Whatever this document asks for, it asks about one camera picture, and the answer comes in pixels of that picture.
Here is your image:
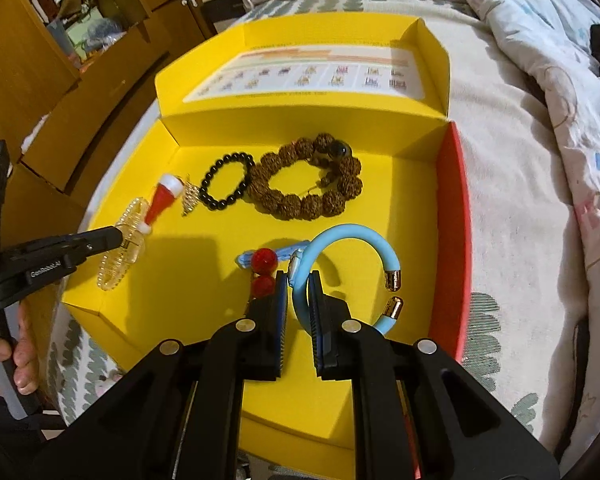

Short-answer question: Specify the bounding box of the light blue hair clip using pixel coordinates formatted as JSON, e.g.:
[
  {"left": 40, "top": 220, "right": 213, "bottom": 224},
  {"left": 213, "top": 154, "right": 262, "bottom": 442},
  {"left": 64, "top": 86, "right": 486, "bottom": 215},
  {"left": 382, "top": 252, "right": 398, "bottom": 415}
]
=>
[{"left": 236, "top": 240, "right": 309, "bottom": 274}]

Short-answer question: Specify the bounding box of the leaf pattern bed sheet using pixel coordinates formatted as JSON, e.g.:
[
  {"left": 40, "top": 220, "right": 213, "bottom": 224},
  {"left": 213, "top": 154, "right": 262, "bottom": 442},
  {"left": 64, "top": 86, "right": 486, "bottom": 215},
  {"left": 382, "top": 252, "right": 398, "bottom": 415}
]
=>
[{"left": 46, "top": 0, "right": 588, "bottom": 448}]

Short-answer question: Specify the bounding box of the brown rudraksha bead bracelet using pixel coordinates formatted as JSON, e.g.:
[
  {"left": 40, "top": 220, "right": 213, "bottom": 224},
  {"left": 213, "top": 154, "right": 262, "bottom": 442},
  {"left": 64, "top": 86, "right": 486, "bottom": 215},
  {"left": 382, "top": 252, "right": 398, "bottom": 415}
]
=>
[{"left": 247, "top": 132, "right": 364, "bottom": 222}]

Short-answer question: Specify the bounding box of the santa hat hair clip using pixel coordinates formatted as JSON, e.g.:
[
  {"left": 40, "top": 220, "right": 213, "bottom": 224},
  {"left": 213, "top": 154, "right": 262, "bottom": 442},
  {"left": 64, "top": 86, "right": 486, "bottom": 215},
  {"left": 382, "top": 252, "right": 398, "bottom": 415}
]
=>
[{"left": 144, "top": 174, "right": 184, "bottom": 226}]

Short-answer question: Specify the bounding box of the floral white duvet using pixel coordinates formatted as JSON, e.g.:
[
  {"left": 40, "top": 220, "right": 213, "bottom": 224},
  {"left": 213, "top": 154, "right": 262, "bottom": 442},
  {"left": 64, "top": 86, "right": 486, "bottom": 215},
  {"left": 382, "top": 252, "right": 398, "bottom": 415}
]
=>
[{"left": 452, "top": 0, "right": 600, "bottom": 281}]

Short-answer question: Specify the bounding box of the light blue bangle bracelet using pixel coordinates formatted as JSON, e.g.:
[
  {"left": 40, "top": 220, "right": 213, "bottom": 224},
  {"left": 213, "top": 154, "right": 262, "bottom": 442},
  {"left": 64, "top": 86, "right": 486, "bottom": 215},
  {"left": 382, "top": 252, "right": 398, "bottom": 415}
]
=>
[{"left": 288, "top": 223, "right": 404, "bottom": 337}]

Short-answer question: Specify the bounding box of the black bead bracelet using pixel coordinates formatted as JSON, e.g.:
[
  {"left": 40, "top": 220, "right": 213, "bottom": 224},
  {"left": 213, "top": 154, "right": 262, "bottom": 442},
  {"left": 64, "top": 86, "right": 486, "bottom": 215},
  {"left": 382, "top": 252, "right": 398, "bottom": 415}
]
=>
[{"left": 198, "top": 150, "right": 257, "bottom": 213}]

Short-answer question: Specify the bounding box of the yellow cardboard box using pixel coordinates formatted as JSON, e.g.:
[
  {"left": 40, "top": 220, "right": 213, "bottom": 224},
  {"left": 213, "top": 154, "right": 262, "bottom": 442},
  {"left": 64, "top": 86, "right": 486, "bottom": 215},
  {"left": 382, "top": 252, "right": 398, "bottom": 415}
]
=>
[{"left": 60, "top": 12, "right": 474, "bottom": 480}]

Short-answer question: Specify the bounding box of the person's left hand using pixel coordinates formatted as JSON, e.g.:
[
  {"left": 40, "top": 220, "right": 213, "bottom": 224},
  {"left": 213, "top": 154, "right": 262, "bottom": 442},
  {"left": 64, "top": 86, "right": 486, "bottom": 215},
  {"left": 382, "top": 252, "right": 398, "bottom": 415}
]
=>
[{"left": 0, "top": 300, "right": 40, "bottom": 396}]

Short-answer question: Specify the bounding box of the gold rhinestone hair clip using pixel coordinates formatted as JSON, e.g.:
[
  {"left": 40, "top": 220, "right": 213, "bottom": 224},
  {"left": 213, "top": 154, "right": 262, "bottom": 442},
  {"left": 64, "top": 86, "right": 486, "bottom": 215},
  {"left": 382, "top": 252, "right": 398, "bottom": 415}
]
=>
[{"left": 182, "top": 177, "right": 199, "bottom": 217}]

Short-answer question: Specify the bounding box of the wooden wardrobe cabinet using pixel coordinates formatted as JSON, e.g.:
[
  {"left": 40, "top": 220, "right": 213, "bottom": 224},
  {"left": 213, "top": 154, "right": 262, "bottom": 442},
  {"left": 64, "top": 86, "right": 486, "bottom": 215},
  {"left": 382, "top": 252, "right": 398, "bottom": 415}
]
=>
[{"left": 0, "top": 0, "right": 213, "bottom": 246}]

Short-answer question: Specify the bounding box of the red ball hair clip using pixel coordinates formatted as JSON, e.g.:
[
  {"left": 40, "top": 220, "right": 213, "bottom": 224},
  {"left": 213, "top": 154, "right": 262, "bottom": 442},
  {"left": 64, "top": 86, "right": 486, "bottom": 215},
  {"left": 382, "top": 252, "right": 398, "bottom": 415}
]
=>
[{"left": 250, "top": 247, "right": 278, "bottom": 299}]

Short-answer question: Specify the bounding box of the pearl hair claw clip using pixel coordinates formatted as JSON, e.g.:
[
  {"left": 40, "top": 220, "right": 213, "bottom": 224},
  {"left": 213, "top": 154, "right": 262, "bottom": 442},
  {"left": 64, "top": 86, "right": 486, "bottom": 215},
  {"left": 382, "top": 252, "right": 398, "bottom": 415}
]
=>
[{"left": 97, "top": 197, "right": 149, "bottom": 292}]

